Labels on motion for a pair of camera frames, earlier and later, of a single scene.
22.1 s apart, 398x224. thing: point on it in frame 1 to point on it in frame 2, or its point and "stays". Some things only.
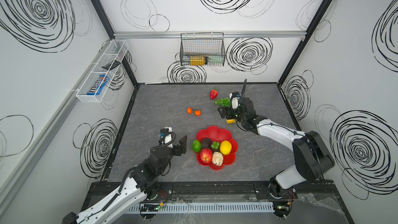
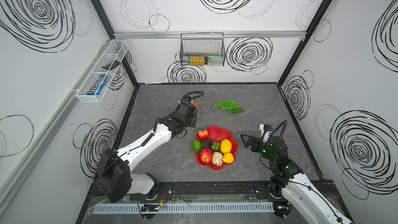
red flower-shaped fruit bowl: (216, 134) stays
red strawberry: (213, 94) to (203, 133)
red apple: (205, 156) stays
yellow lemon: (225, 147) stays
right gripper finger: (222, 111) to (255, 142)
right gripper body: (228, 112) to (253, 142)
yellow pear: (230, 121) to (228, 157)
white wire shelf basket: (93, 88) stays
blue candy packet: (96, 88) stays
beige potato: (217, 158) stays
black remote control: (114, 64) stays
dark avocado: (206, 143) stays
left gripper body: (175, 149) to (189, 110)
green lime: (196, 146) stays
